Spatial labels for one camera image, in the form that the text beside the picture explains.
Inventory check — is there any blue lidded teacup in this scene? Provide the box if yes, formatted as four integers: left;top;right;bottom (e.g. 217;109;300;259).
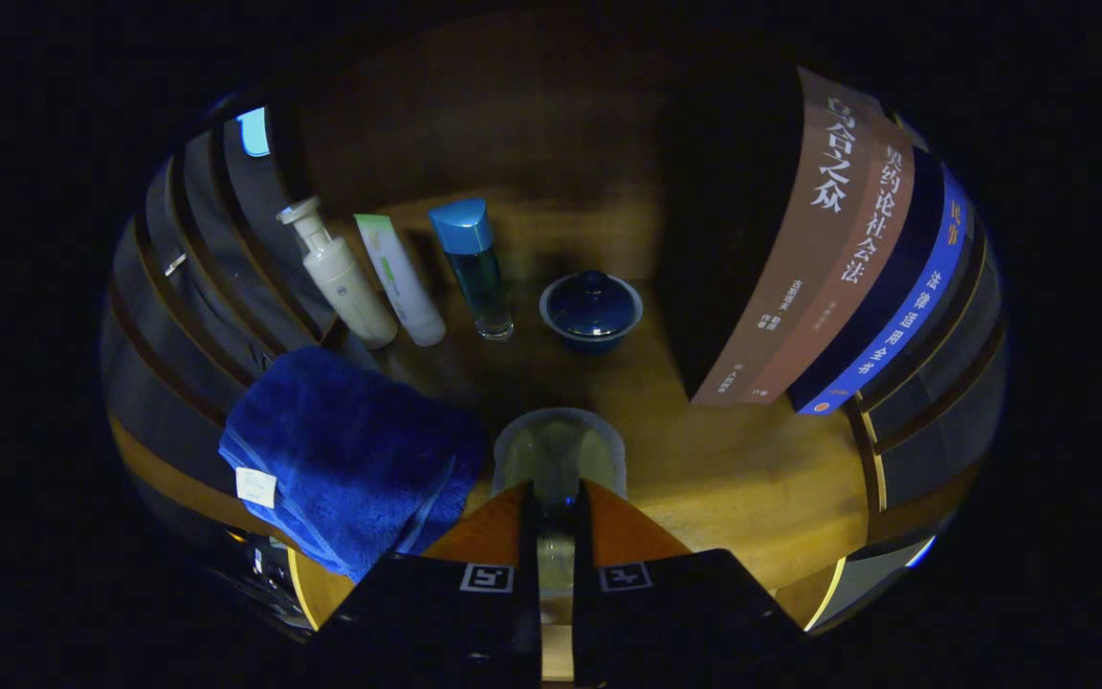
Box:
539;270;645;355

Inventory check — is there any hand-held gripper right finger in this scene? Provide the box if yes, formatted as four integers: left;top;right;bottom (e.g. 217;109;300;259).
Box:
572;478;805;685

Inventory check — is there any wooden cabinet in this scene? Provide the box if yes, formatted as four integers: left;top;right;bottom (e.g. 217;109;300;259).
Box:
101;19;1009;671

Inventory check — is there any reddish brown book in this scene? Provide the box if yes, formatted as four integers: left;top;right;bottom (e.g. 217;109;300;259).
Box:
747;115;917;406

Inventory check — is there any blue capped clear bottle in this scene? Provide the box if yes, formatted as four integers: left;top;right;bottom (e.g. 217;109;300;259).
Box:
428;198;515;343

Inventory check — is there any blue towel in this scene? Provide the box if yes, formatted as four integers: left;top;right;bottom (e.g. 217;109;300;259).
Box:
218;344;487;585

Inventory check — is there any white green tube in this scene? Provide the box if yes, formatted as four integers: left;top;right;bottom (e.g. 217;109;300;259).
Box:
354;213;448;348

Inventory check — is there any white pump bottle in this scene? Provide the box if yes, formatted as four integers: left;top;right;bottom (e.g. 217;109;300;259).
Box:
275;196;399;350

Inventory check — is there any wooden countertop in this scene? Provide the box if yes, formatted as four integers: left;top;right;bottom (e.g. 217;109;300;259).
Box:
288;191;872;633

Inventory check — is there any blue book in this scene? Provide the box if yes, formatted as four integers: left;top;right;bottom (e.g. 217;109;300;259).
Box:
788;163;975;416

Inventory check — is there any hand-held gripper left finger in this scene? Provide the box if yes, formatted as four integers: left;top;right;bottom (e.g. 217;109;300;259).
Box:
307;480;542;685

